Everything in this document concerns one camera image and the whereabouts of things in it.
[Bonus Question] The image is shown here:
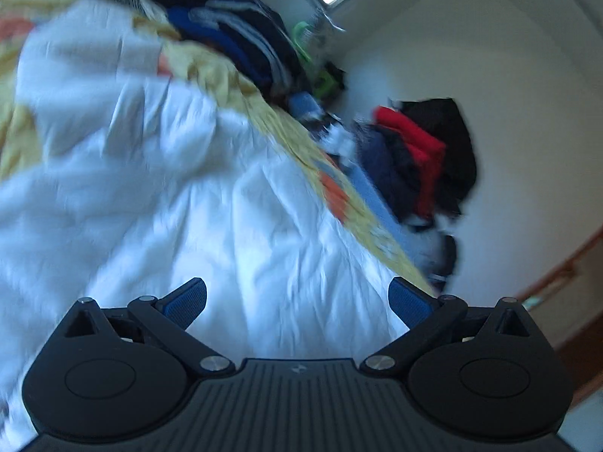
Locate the light blue knitted blanket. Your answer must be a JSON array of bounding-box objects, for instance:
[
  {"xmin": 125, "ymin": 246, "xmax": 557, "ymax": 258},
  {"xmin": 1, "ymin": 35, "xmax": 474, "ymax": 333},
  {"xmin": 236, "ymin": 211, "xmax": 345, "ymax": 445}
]
[{"xmin": 286, "ymin": 92, "xmax": 444, "ymax": 282}]

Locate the wooden door frame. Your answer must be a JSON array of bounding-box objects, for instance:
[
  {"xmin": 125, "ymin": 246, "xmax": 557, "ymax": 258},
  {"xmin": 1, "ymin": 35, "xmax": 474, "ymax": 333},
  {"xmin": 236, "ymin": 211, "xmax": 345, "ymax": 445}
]
[{"xmin": 519, "ymin": 231, "xmax": 602, "ymax": 407}]

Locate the red and black clothes pile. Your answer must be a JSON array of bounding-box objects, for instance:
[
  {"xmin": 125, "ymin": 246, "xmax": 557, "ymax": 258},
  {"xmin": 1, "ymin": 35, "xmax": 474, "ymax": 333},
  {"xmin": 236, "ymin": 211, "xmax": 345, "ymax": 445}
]
[{"xmin": 355, "ymin": 98, "xmax": 478, "ymax": 291}]

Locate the floral patterned pillow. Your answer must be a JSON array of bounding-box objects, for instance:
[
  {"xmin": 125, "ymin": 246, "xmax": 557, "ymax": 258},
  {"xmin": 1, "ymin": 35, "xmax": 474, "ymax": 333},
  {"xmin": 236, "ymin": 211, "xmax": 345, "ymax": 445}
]
[{"xmin": 309, "ymin": 7, "xmax": 346, "ymax": 53}]

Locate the white quilted down jacket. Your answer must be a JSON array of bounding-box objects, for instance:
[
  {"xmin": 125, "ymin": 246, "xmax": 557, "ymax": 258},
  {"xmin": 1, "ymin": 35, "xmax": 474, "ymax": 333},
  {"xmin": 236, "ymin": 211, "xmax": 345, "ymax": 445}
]
[{"xmin": 1, "ymin": 0, "xmax": 406, "ymax": 451}]

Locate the dark folded clothes stack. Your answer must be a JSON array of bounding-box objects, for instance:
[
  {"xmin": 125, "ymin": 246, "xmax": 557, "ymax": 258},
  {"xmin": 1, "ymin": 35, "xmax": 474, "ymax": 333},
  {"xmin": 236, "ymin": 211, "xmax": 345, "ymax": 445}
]
[{"xmin": 152, "ymin": 0, "xmax": 311, "ymax": 100}]

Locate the yellow cartoon print bedspread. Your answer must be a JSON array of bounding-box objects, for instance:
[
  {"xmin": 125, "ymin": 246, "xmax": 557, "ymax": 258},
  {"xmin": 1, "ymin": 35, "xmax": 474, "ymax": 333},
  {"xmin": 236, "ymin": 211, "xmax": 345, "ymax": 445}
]
[{"xmin": 1, "ymin": 0, "xmax": 433, "ymax": 294}]

